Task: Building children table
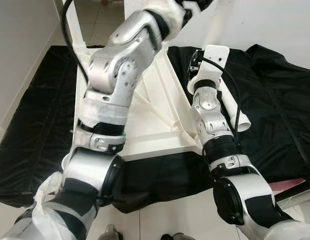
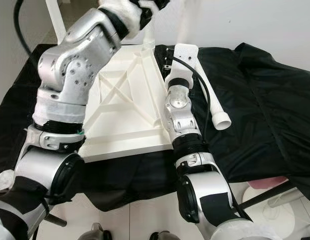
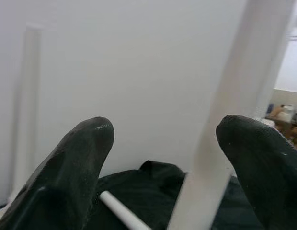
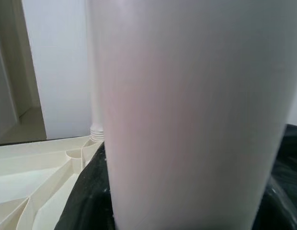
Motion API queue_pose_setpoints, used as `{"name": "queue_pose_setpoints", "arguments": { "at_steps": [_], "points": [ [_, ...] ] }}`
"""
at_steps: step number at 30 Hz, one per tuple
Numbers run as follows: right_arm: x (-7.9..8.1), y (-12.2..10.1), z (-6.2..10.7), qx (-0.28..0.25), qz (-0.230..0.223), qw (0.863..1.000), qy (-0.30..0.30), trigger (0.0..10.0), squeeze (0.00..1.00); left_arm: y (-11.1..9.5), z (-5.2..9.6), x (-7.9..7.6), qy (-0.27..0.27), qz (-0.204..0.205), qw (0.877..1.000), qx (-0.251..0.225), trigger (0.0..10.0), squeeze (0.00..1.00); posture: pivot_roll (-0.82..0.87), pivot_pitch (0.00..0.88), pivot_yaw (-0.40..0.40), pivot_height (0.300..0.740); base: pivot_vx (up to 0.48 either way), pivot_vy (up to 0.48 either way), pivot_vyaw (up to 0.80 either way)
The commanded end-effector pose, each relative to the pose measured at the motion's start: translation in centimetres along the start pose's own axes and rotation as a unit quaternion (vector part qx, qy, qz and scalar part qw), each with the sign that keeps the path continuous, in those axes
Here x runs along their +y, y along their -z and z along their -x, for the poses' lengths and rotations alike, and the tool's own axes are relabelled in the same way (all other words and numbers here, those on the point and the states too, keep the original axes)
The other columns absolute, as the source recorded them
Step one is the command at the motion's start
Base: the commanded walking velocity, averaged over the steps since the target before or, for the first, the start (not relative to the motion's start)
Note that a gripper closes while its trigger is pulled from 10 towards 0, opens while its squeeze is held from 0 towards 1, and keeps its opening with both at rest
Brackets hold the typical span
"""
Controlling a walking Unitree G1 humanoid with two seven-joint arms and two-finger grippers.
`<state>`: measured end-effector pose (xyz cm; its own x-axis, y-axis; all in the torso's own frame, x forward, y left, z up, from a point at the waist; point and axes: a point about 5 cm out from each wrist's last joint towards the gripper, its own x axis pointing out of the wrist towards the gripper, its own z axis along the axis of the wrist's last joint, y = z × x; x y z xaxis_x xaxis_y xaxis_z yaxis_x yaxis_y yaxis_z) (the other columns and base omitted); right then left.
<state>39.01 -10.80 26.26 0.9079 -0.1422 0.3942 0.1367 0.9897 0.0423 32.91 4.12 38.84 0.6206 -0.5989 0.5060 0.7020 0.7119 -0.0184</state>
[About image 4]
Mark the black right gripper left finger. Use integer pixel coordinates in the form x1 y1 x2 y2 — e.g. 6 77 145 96
83 186 115 230

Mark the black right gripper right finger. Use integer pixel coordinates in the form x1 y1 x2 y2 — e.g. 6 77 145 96
256 189 297 230

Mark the white plastic table top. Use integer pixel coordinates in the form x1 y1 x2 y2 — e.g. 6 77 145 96
0 135 106 230

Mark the white plastic table leg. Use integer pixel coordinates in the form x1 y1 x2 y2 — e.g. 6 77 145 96
85 0 106 142
91 0 297 230

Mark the black table cloth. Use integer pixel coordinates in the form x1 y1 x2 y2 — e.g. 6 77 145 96
56 123 297 230

